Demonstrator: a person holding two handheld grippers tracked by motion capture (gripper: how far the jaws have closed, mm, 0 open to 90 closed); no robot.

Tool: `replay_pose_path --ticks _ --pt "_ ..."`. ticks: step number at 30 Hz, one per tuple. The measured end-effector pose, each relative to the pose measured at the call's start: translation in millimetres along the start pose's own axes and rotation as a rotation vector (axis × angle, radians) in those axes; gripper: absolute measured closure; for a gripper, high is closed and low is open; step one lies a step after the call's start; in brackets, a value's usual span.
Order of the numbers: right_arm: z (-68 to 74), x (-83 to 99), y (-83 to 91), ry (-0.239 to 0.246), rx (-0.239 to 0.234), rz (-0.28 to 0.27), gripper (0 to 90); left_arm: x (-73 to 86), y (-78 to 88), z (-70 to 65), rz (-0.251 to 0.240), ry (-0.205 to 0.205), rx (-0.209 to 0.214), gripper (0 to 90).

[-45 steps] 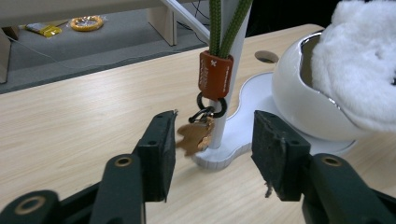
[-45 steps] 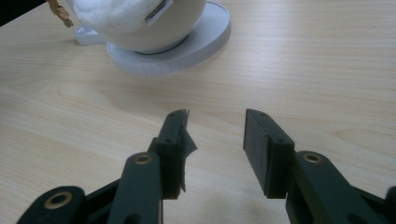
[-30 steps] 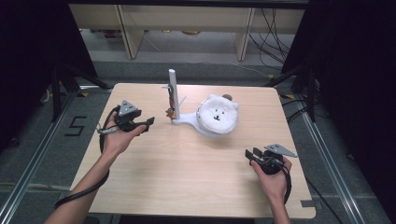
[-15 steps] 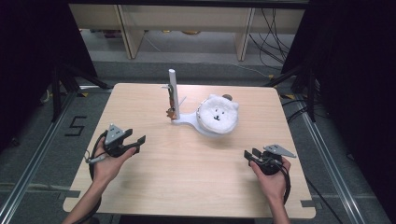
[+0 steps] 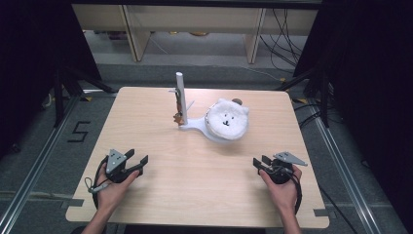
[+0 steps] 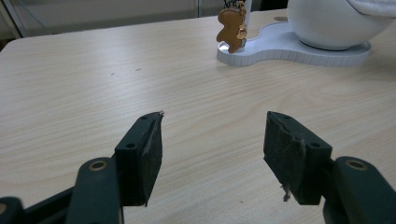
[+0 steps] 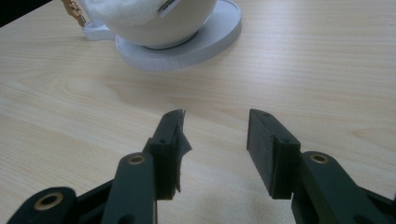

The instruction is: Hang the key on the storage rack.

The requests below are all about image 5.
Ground black metal stand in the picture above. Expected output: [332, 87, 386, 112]
[53, 67, 118, 128]
[276, 66, 332, 129]

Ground white fluffy bear pouch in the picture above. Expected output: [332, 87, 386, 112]
[205, 97, 250, 141]

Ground black floor cables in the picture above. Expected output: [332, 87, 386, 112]
[293, 101, 325, 130]

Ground grey plug with cord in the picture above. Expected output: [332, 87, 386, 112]
[84, 176, 111, 195]

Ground aluminium floor rail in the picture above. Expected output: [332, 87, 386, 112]
[305, 103, 384, 234]
[0, 89, 118, 234]

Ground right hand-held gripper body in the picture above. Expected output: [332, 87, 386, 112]
[264, 150, 309, 185]

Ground beige wooden cabinet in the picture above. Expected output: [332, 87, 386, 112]
[71, 4, 319, 65]

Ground black curtain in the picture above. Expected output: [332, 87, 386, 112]
[0, 0, 101, 160]
[293, 0, 413, 228]

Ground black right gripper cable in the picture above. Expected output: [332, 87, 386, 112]
[264, 164, 352, 234]

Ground white floor cable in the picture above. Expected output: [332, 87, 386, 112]
[240, 64, 283, 82]

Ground white branched stand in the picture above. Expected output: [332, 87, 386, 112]
[168, 71, 243, 144]

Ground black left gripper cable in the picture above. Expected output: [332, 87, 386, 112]
[92, 155, 110, 209]

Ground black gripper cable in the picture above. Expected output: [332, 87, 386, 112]
[264, 164, 352, 234]
[92, 155, 110, 209]

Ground person's right hand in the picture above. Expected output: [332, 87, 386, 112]
[258, 164, 304, 215]

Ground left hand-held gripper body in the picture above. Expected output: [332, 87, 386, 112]
[104, 148, 144, 184]

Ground keychain with brown dog charm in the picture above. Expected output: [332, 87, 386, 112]
[172, 89, 185, 127]

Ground black hanging cables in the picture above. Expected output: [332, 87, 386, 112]
[259, 9, 308, 74]

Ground person's left hand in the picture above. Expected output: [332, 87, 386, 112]
[95, 162, 140, 214]

